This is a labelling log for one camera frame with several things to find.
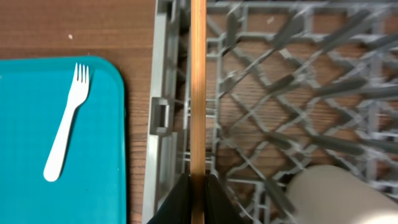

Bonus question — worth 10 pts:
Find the white plastic fork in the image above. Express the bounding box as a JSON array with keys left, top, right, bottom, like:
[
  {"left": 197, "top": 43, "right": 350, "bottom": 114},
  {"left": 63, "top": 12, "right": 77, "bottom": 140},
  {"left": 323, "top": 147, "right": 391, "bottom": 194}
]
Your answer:
[{"left": 44, "top": 63, "right": 90, "bottom": 182}]

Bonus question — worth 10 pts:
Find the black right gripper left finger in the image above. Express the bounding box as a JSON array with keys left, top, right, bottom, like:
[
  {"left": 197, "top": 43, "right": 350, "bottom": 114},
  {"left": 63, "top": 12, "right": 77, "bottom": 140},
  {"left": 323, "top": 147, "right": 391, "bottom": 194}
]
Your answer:
[{"left": 147, "top": 174, "right": 192, "bottom": 224}]

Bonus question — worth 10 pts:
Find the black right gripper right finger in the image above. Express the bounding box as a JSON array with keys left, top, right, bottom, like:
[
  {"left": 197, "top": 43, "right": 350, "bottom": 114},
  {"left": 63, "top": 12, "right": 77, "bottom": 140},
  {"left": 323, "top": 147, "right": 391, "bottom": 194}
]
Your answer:
[{"left": 204, "top": 174, "right": 244, "bottom": 224}]

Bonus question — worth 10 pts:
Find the white upside-down cup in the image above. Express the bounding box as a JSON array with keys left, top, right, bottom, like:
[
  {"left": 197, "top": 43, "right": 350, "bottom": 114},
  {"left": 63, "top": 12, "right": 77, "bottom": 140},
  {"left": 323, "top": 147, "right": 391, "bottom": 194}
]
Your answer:
[{"left": 287, "top": 165, "right": 397, "bottom": 224}]

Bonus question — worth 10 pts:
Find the teal plastic tray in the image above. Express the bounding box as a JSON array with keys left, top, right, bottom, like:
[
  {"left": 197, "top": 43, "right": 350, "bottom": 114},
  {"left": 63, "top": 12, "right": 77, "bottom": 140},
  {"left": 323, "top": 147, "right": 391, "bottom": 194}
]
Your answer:
[{"left": 1, "top": 56, "right": 127, "bottom": 223}]

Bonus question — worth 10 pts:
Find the grey dishwasher rack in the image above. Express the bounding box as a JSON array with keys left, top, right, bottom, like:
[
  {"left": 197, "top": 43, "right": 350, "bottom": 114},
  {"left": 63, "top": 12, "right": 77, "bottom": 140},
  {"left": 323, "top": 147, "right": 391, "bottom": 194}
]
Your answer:
[{"left": 141, "top": 0, "right": 398, "bottom": 224}]

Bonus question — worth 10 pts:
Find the wooden chopstick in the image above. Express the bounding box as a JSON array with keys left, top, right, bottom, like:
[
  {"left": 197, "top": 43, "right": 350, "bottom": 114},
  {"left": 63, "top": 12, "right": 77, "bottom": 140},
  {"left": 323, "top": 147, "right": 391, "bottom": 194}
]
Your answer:
[{"left": 190, "top": 0, "right": 206, "bottom": 224}]

